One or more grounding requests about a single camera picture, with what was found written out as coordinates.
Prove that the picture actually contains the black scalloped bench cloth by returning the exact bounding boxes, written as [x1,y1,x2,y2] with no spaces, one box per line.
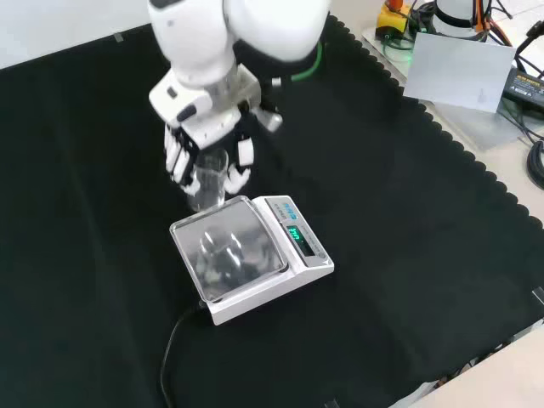
[0,14,544,408]

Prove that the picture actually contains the green cable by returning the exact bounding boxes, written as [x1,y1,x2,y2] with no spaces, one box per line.
[290,40,326,83]

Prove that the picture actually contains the coiled black cable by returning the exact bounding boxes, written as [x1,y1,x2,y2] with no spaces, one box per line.
[526,139,544,190]

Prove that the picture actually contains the clear glass beaker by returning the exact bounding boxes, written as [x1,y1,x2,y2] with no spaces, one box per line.
[185,149,230,213]

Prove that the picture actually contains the black power adapter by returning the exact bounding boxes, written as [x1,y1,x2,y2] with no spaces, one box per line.
[501,66,544,112]

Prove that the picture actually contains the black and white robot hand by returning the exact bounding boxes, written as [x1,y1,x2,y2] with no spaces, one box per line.
[148,67,285,197]

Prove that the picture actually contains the white electronic balance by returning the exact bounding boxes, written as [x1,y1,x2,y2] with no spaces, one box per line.
[168,194,336,326]

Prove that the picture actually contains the metal base plate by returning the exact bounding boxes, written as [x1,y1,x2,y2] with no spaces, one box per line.
[360,25,532,152]

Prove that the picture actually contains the yellow emergency stop button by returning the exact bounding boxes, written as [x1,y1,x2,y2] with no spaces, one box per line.
[377,0,414,36]

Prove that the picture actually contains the black balance power cable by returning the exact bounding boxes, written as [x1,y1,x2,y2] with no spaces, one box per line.
[160,299,208,408]

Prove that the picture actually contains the pale grey board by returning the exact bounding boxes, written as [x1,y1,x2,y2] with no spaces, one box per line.
[402,31,518,114]

